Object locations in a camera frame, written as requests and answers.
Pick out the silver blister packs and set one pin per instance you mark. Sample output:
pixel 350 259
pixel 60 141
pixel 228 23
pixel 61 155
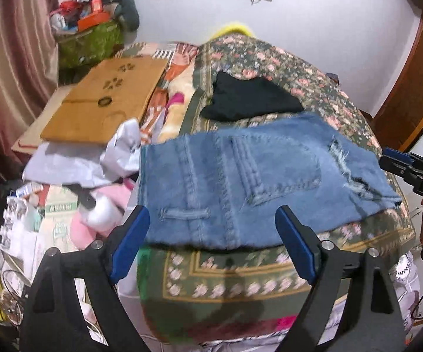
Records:
pixel 13 220

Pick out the white crumpled cloth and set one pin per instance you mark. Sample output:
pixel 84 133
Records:
pixel 86 161

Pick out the grey plush pillow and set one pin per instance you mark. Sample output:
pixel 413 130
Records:
pixel 129 7

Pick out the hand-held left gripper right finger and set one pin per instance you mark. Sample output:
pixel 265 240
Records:
pixel 295 245

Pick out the brown wooden board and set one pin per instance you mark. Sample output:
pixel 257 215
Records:
pixel 116 95

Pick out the pink plush cloth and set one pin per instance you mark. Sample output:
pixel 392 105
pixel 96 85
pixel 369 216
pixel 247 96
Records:
pixel 83 231

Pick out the pale wooden board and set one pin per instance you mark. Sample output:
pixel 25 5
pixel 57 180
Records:
pixel 31 132

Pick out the white perforated plastic item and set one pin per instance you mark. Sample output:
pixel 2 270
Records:
pixel 403 267

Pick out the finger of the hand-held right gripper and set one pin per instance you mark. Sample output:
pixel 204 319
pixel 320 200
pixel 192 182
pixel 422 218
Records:
pixel 394 165
pixel 398 155

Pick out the white plastic bottle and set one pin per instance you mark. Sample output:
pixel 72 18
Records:
pixel 103 212

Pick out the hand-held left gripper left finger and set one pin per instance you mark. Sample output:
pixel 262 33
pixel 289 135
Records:
pixel 130 242

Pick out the orange box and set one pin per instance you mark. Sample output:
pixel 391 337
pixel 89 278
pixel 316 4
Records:
pixel 94 20

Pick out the small white medicine box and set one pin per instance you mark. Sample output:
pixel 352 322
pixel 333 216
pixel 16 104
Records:
pixel 28 190

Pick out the blue denim pants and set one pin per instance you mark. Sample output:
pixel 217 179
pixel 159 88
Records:
pixel 251 176

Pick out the green white carton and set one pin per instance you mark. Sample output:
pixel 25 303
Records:
pixel 59 209

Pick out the yellow foam tube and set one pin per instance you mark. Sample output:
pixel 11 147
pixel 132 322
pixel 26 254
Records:
pixel 233 29

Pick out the striped brown curtain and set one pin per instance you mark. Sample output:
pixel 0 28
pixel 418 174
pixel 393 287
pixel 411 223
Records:
pixel 9 62

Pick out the green floral blanket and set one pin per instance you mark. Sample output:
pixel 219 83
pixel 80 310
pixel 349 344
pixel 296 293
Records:
pixel 255 282

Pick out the small red box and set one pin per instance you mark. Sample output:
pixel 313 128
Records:
pixel 96 5

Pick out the green patterned covered box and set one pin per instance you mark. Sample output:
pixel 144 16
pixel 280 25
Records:
pixel 90 42

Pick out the red bag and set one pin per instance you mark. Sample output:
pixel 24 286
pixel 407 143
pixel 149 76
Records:
pixel 68 7

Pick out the black cloth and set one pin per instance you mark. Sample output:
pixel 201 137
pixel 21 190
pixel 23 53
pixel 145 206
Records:
pixel 248 97

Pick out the brown wooden door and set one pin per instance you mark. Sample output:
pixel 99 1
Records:
pixel 413 95

